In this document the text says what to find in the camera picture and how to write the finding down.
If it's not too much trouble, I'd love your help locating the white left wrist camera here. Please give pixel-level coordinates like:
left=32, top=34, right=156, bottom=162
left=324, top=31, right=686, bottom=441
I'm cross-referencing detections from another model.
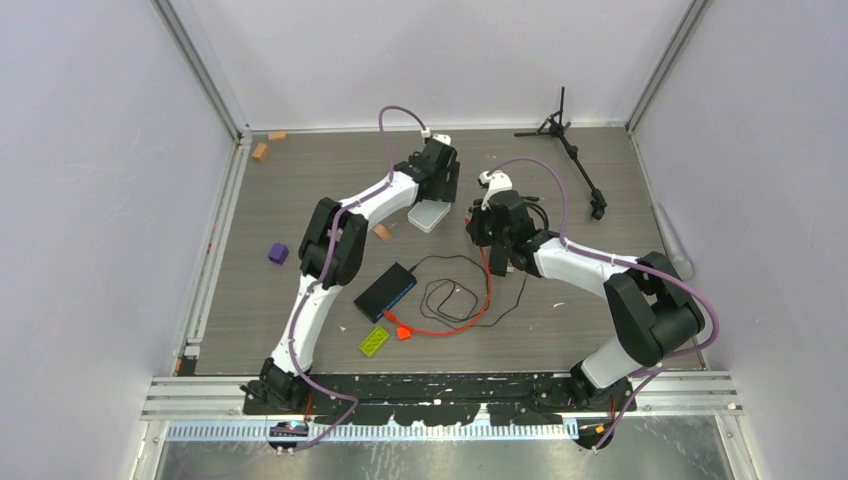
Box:
left=420, top=128, right=452, bottom=146

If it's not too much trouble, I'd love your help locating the orange block near corner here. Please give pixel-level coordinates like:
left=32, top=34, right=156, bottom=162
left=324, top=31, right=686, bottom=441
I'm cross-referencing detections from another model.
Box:
left=251, top=143, right=270, bottom=163

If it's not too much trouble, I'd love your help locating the purple block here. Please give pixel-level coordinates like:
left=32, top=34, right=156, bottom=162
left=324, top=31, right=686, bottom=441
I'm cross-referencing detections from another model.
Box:
left=267, top=243, right=289, bottom=265

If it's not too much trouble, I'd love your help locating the red ethernet cable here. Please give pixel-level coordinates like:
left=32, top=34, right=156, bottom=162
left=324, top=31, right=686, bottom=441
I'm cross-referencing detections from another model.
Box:
left=382, top=245, right=495, bottom=339

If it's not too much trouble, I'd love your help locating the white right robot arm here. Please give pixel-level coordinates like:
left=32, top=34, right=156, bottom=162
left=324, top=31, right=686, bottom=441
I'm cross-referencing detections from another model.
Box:
left=466, top=190, right=706, bottom=411

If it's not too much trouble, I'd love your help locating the black power adapter with cord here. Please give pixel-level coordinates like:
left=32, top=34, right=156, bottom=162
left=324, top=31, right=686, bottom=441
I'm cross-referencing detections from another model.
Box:
left=409, top=255, right=529, bottom=331

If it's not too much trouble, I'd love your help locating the grey cylinder by wall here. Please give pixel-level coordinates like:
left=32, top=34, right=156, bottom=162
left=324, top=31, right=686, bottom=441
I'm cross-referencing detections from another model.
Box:
left=652, top=203, right=694, bottom=280

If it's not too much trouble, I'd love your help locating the white box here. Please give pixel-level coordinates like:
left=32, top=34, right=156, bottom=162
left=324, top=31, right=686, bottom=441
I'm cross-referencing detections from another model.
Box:
left=407, top=200, right=452, bottom=233

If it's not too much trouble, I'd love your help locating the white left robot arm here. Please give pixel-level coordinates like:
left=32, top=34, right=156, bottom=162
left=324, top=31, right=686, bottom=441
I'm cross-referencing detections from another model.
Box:
left=241, top=134, right=460, bottom=415

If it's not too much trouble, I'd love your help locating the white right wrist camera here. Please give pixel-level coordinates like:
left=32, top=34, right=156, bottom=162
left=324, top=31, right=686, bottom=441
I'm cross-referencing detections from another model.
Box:
left=478, top=170, right=513, bottom=210

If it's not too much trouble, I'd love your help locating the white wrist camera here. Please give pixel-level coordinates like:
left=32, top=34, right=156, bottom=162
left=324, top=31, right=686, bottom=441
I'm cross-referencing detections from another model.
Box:
left=478, top=170, right=513, bottom=210
left=420, top=128, right=452, bottom=146

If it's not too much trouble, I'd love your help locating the tan wooden block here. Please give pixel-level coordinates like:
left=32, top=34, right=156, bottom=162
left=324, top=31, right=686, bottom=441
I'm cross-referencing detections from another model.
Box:
left=372, top=224, right=392, bottom=242

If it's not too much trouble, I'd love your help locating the green lego brick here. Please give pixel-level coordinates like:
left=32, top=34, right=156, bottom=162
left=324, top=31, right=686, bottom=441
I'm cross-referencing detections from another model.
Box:
left=359, top=326, right=390, bottom=358

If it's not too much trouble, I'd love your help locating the orange-red cube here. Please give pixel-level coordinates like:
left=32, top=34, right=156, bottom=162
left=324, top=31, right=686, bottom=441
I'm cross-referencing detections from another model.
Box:
left=396, top=326, right=412, bottom=341

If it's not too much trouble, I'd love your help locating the black network switch box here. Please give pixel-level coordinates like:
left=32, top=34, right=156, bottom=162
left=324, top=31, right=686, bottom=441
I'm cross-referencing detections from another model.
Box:
left=353, top=262, right=417, bottom=323

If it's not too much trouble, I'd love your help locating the black tripod stand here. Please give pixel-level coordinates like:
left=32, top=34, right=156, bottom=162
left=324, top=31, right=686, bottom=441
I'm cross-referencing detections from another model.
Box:
left=513, top=86, right=607, bottom=221

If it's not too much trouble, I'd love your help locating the black ethernet cable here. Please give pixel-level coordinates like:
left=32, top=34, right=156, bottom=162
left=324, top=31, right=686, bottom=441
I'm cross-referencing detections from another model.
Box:
left=516, top=195, right=551, bottom=233

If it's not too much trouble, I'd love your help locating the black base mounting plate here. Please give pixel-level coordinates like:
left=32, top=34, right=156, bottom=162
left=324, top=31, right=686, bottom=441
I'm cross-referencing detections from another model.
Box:
left=241, top=373, right=633, bottom=427

